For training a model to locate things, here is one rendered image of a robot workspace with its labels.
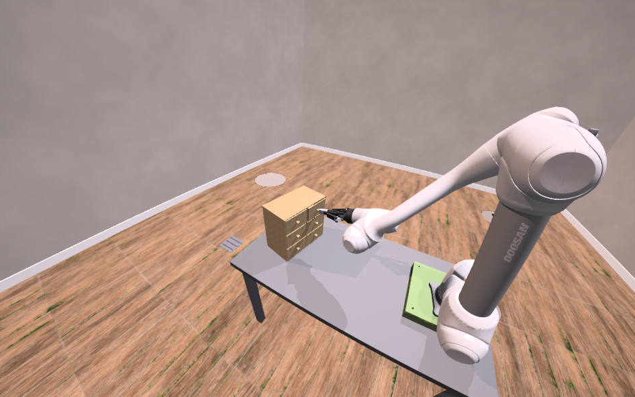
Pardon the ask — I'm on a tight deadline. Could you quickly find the small wooden chest of drawers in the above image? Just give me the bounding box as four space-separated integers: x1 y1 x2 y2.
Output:
262 186 326 261

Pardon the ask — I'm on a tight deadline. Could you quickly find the brown wooden drawer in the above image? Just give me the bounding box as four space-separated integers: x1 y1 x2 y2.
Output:
307 214 324 234
287 236 306 260
307 224 323 245
286 209 307 235
307 198 326 222
286 224 306 248

